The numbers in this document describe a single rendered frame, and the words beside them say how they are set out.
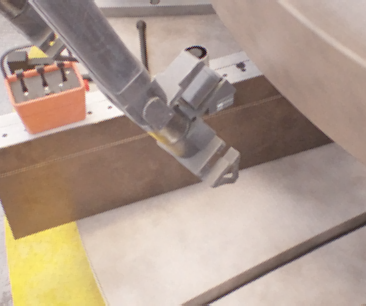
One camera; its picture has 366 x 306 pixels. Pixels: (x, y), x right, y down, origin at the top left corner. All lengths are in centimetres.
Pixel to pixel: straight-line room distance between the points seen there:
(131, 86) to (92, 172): 132
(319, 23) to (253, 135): 78
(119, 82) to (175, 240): 137
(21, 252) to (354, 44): 158
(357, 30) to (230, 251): 87
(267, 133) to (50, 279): 91
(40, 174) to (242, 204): 63
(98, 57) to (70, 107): 119
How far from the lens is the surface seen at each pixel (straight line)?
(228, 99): 110
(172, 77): 102
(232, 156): 110
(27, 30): 141
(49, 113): 207
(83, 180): 225
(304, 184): 239
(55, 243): 274
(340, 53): 158
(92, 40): 88
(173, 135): 104
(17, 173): 218
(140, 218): 233
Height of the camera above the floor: 205
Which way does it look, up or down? 43 degrees down
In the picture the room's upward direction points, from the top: 7 degrees counter-clockwise
